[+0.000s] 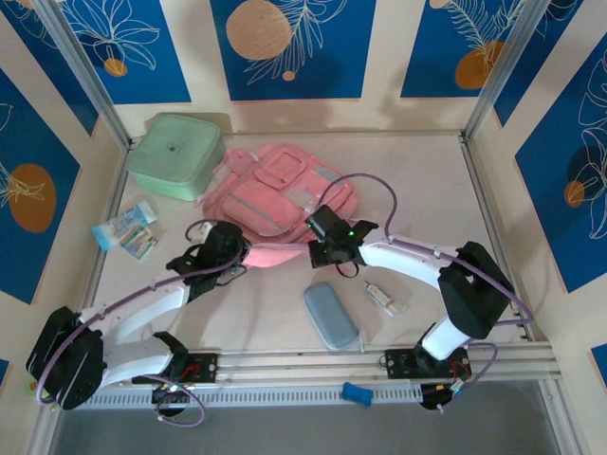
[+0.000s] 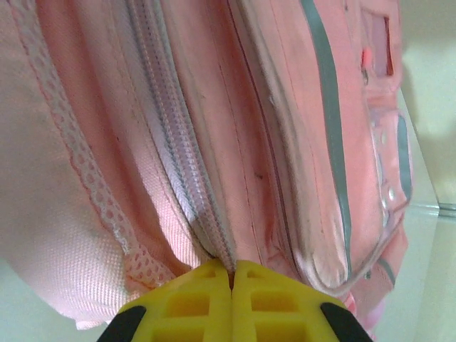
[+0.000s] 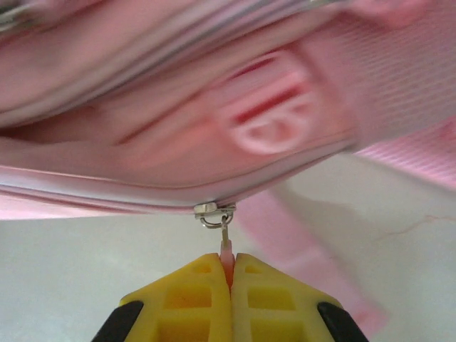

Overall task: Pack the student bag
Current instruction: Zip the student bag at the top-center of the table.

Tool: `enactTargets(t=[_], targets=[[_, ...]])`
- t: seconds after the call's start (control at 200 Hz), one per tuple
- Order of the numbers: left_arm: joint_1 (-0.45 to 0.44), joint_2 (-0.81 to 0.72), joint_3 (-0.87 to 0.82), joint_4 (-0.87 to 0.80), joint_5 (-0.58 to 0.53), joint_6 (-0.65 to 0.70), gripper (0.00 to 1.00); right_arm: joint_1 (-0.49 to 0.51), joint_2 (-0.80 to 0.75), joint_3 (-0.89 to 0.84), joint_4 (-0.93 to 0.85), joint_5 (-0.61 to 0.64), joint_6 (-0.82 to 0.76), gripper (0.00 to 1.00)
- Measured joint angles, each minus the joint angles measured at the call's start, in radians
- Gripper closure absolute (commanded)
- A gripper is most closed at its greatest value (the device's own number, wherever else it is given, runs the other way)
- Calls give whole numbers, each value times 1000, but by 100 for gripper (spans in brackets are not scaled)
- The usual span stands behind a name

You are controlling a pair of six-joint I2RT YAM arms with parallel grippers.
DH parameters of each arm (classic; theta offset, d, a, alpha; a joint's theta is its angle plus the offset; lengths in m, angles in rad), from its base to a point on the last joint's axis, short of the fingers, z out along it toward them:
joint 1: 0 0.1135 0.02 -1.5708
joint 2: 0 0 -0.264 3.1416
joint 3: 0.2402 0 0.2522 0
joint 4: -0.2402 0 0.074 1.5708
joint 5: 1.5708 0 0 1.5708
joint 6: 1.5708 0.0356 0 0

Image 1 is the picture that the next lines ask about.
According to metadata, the grey-blue pencil case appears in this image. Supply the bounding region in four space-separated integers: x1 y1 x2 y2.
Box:
303 282 359 352

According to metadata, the pink student backpack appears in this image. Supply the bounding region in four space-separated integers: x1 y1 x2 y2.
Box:
193 145 358 267

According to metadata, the aluminium side rail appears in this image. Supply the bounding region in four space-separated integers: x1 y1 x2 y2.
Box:
68 139 134 355
458 135 556 352

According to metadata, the mint green square lunch case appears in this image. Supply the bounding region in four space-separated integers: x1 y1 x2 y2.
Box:
126 112 227 204

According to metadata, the blue tissue pack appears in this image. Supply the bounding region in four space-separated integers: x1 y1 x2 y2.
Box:
91 199 158 251

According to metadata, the blue bone-shaped clip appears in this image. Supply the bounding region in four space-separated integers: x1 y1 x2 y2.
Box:
341 381 375 408

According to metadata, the small circuit board with wires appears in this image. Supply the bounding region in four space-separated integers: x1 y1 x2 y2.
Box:
151 382 191 404
421 376 475 412

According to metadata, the aluminium frame post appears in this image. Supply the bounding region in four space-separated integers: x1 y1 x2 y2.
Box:
462 0 556 146
31 0 134 151

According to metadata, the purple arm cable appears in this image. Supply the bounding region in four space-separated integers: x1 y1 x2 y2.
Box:
35 218 250 430
326 173 535 413

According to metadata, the clear packet of printed cards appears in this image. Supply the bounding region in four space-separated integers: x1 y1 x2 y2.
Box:
118 222 167 262

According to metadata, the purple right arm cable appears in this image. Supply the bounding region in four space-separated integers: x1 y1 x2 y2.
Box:
326 173 535 413

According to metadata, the grey slotted cable duct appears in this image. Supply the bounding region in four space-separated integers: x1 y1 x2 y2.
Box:
87 382 426 411

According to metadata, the aluminium front frame rail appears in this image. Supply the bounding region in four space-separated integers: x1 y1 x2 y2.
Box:
46 343 564 383

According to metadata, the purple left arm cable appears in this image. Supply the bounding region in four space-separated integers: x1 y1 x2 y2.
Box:
35 218 250 430

